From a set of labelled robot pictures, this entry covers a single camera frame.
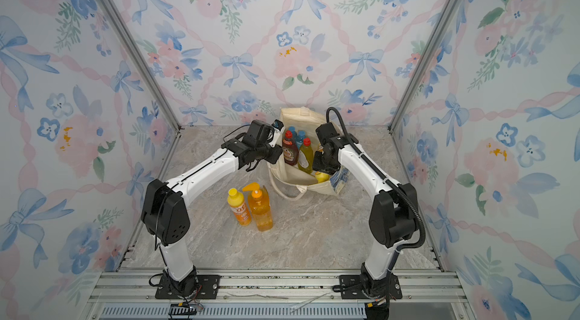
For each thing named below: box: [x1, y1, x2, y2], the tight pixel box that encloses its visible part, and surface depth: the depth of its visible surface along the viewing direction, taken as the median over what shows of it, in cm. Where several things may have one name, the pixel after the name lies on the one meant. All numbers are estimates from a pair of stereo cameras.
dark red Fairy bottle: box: [282, 129, 300, 167], surface depth 99 cm
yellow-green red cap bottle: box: [297, 137, 314, 175], surface depth 96 cm
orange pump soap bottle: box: [242, 181, 274, 232], surface depth 77 cm
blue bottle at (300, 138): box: [296, 129, 306, 149], surface depth 100 cm
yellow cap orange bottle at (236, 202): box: [227, 187, 252, 227], surface depth 75 cm
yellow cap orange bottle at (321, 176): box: [314, 170, 331, 184], surface depth 82 cm
